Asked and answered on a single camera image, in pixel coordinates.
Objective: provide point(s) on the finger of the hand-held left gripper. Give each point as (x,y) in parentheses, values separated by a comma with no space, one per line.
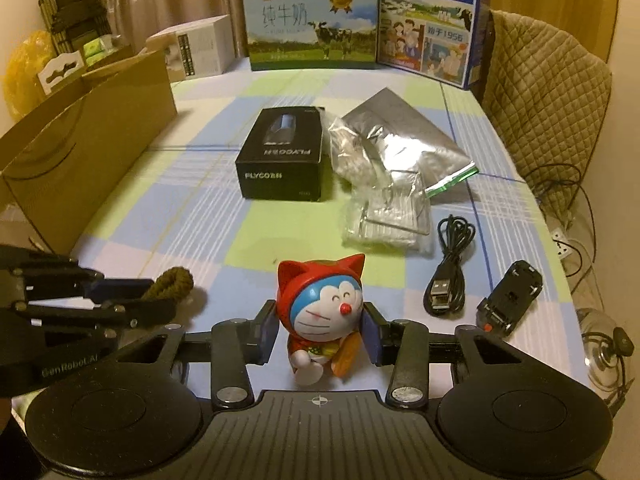
(122,289)
(145,312)

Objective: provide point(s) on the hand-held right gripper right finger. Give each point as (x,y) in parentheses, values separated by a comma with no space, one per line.
(372,337)

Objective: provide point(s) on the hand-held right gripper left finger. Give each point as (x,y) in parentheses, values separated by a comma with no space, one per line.
(267,335)

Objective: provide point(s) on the red hooded cat robot figurine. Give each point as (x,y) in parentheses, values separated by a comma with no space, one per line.
(317,305)

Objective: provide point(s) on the brown cardboard box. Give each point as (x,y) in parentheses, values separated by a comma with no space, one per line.
(90,150)

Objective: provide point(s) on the silver foil zip bag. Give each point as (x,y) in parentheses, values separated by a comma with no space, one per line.
(400,125)

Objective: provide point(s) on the checkered tablecloth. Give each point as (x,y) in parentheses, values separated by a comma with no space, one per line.
(200,240)

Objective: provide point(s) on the small black plastic device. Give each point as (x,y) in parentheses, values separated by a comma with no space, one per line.
(510,295)

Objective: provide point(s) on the black cardboard shaver box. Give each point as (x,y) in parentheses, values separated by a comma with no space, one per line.
(280,160)

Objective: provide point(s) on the clear plastic hardware packet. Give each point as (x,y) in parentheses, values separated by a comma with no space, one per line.
(352,150)

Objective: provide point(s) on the white power strip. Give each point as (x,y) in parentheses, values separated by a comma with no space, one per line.
(561,242)

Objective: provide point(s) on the white cutout card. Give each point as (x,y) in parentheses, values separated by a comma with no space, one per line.
(60,76)

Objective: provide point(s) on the clear glass pot lid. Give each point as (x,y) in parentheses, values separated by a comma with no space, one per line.
(600,355)

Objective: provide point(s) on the green small packets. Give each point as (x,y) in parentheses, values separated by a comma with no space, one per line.
(100,52)

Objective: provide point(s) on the yellow plastic bag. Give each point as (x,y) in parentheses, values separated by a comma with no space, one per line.
(25,70)

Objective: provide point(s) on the white cardboard box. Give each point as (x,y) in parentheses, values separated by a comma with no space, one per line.
(210,45)

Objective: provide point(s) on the quilted beige chair cover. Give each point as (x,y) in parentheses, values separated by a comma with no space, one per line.
(545,95)

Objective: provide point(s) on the green milk carton case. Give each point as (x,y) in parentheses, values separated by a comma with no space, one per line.
(300,25)

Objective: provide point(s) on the blue milk carton case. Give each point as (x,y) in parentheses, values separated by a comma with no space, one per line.
(425,20)

